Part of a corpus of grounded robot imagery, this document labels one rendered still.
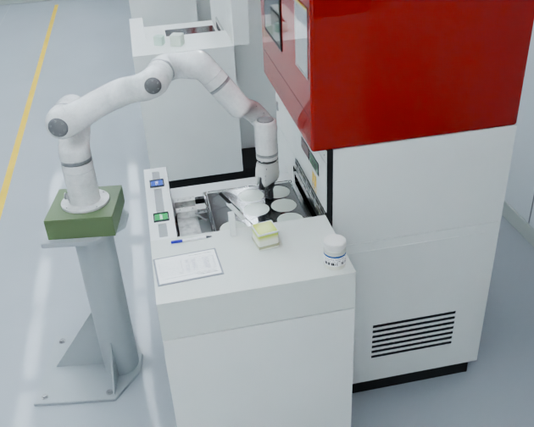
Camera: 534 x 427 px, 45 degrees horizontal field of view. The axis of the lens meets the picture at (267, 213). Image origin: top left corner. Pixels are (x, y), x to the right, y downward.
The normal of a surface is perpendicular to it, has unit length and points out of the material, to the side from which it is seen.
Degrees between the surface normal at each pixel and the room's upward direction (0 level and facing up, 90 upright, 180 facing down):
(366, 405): 0
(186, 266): 0
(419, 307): 90
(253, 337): 90
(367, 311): 90
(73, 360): 90
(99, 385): 0
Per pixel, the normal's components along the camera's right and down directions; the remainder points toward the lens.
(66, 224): 0.05, 0.53
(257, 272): -0.04, -0.85
